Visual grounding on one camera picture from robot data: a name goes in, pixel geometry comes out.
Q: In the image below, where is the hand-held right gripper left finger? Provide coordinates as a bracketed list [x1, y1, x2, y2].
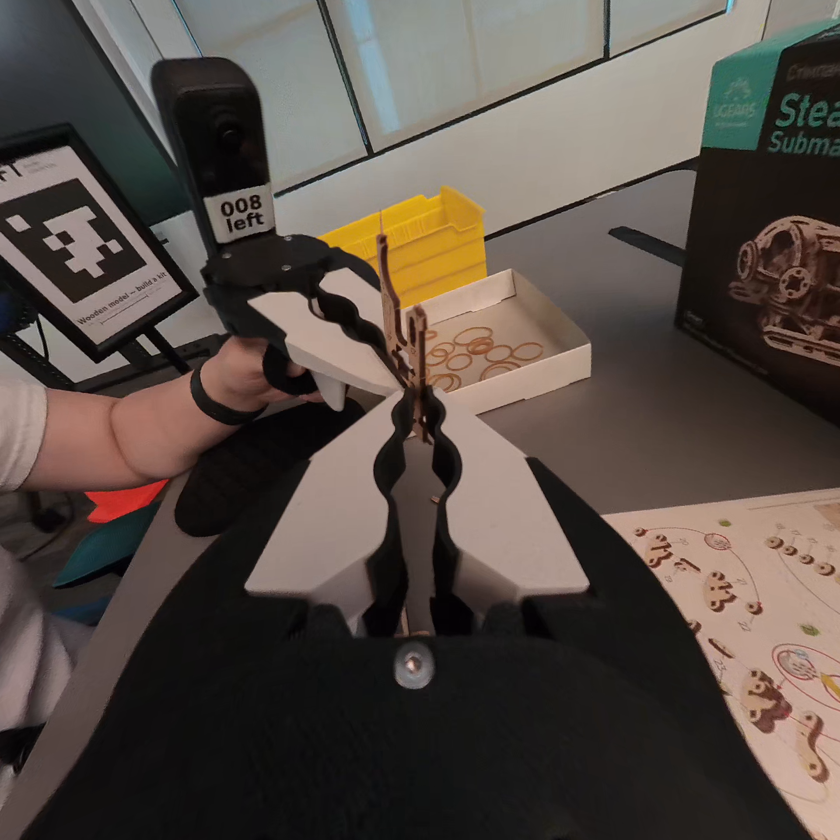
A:
[246, 391, 404, 635]

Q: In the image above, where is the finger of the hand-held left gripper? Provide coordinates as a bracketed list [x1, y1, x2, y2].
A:
[248, 292, 404, 396]
[314, 264, 396, 360]

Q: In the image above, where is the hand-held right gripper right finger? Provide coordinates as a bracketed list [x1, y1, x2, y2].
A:
[428, 389, 589, 632]

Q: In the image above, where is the long curved wooden model part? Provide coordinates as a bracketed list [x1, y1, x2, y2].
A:
[375, 210, 411, 391]

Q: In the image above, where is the person's left forearm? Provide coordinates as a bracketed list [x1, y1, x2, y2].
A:
[26, 384, 217, 490]

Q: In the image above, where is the black model kit box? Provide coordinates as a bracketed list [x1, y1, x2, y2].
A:
[675, 20, 840, 427]

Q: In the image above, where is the person's left hand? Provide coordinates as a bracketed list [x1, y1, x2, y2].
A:
[211, 335, 324, 413]

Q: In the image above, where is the black ribbed wrist rest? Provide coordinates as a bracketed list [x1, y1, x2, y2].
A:
[174, 394, 368, 538]

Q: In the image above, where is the yellow plastic bin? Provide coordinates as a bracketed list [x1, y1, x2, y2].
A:
[317, 185, 488, 309]

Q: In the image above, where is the black wristband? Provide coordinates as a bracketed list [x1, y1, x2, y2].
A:
[189, 364, 266, 426]

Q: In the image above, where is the pile of rubber bands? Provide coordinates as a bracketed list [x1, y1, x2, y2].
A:
[420, 325, 546, 393]

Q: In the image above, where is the black easel stand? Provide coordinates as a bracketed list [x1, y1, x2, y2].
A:
[0, 328, 211, 395]

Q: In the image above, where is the black framed marker sign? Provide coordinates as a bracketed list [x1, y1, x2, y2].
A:
[0, 123, 201, 364]

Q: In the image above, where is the white cardboard tray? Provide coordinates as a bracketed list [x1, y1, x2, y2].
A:
[394, 268, 593, 416]

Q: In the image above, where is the teal chair seat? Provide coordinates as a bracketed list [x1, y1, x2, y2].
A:
[52, 502, 161, 624]

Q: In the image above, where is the large glass window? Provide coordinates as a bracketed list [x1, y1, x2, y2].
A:
[131, 0, 736, 193]

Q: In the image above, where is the illustrated instruction booklet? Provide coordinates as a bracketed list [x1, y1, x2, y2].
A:
[600, 487, 840, 840]

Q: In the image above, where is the black table slot cover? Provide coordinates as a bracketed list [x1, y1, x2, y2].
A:
[609, 226, 688, 268]

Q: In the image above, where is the large dark wall screen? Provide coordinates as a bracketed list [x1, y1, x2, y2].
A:
[0, 0, 191, 224]

